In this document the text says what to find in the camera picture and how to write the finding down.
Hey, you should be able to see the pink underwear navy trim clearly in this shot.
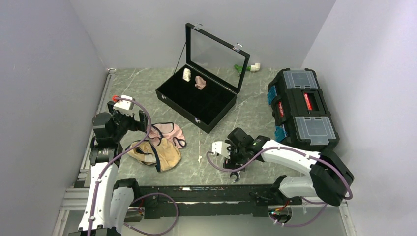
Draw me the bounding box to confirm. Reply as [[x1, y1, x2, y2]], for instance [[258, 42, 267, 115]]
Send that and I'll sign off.
[[148, 122, 187, 149]]

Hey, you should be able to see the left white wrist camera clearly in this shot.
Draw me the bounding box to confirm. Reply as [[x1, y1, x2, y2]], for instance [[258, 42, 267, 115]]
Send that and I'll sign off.
[[112, 95, 135, 114]]

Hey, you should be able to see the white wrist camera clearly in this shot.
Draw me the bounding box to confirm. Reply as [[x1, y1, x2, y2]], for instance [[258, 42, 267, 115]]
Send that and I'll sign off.
[[112, 95, 135, 114], [211, 141, 230, 157]]

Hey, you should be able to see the aluminium frame rail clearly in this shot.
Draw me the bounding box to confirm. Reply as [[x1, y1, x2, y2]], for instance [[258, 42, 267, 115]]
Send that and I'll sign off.
[[52, 68, 116, 236]]

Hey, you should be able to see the beige underwear navy trim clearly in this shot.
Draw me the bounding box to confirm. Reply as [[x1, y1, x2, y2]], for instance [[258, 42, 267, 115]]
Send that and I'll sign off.
[[127, 138, 181, 172]]

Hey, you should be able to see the rolled pink underwear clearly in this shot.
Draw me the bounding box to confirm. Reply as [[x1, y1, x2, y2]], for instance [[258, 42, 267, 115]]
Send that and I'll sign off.
[[195, 76, 207, 90]]

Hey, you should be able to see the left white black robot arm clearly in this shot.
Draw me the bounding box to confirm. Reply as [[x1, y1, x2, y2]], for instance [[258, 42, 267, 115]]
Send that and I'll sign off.
[[70, 95, 150, 236]]

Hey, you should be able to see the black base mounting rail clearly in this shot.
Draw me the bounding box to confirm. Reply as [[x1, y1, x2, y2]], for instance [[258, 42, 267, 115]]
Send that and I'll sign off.
[[129, 184, 302, 219]]

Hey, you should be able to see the black compartment storage box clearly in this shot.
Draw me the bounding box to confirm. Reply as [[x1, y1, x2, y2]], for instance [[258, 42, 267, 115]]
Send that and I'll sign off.
[[155, 23, 250, 133]]

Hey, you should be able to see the black plastic toolbox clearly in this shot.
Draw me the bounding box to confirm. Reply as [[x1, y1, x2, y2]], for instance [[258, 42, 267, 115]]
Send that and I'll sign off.
[[267, 68, 340, 151]]

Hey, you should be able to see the rolled white underwear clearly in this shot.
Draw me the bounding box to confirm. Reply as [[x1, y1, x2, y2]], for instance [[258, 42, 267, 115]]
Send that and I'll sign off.
[[182, 68, 191, 82]]

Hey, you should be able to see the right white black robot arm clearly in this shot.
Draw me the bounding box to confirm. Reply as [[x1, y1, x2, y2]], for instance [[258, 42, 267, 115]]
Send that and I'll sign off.
[[211, 128, 354, 207]]

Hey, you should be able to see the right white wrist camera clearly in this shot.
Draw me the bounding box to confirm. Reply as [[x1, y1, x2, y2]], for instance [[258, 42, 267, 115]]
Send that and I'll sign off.
[[211, 141, 230, 157]]

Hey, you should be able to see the green white pipe fitting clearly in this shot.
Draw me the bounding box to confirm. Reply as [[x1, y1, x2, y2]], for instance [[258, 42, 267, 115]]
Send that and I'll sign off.
[[234, 63, 261, 75]]

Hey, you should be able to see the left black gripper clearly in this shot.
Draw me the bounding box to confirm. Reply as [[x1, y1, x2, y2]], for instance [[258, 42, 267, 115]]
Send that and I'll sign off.
[[108, 101, 149, 142]]

